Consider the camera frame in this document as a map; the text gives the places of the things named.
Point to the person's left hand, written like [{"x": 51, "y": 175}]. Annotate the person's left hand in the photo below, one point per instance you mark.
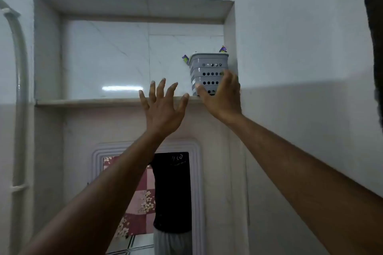
[{"x": 163, "y": 114}]

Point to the person's right hand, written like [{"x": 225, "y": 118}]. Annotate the person's right hand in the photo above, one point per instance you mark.
[{"x": 226, "y": 99}]

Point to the grey perforated holder basket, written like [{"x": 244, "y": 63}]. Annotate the grey perforated holder basket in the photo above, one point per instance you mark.
[{"x": 206, "y": 63}]

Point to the marble wall niche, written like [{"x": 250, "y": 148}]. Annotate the marble wall niche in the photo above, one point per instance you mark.
[{"x": 104, "y": 60}]

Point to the person's left forearm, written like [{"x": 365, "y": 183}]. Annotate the person's left forearm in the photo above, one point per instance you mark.
[{"x": 104, "y": 198}]

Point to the person's right forearm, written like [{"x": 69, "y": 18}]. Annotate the person's right forearm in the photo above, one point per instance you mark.
[{"x": 299, "y": 180}]

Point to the bunch of colourful toothbrushes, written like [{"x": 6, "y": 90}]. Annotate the bunch of colourful toothbrushes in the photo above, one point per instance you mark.
[{"x": 185, "y": 59}]

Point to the white framed mirror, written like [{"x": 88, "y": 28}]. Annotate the white framed mirror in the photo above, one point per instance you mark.
[{"x": 197, "y": 189}]

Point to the white pipe clamp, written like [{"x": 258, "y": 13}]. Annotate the white pipe clamp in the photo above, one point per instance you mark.
[
  {"x": 9, "y": 11},
  {"x": 19, "y": 188}
]

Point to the white wall pipe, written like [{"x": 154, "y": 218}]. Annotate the white wall pipe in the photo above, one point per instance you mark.
[{"x": 22, "y": 84}]

